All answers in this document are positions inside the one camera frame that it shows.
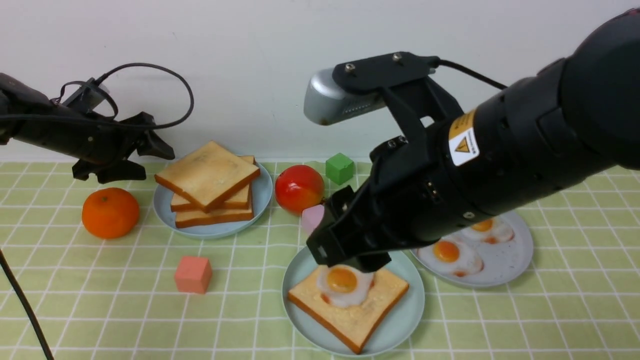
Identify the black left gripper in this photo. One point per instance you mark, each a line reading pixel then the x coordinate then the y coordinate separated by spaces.
pixel 104 150

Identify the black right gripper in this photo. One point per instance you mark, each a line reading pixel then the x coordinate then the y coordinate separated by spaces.
pixel 409 200

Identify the fried egg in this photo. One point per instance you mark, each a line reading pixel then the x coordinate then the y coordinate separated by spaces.
pixel 451 257
pixel 490 231
pixel 342 286

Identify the toast slice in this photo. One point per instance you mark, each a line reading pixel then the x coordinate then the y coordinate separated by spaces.
pixel 240 200
pixel 356 323
pixel 208 176
pixel 195 217

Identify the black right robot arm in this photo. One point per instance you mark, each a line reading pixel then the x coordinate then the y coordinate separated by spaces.
pixel 451 169

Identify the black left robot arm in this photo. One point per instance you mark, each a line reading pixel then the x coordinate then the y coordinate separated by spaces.
pixel 26 114

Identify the pink lilac cube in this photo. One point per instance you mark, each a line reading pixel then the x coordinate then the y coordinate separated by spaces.
pixel 311 217

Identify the orange mandarin fruit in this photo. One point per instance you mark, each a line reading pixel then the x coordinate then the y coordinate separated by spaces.
pixel 110 213

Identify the green cube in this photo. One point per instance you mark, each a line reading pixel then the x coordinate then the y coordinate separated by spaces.
pixel 339 168

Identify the teal empty plate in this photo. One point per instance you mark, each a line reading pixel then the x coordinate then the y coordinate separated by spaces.
pixel 398 324

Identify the red apple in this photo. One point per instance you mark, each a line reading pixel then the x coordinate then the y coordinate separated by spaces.
pixel 299 187

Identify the light blue bread plate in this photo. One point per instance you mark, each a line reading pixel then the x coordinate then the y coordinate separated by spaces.
pixel 263 188

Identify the salmon red cube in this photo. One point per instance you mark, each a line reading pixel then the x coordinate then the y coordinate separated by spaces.
pixel 193 275

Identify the grey egg plate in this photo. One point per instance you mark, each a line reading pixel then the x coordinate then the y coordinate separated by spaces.
pixel 503 262

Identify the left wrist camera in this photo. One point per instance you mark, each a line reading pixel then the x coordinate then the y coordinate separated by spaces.
pixel 86 97

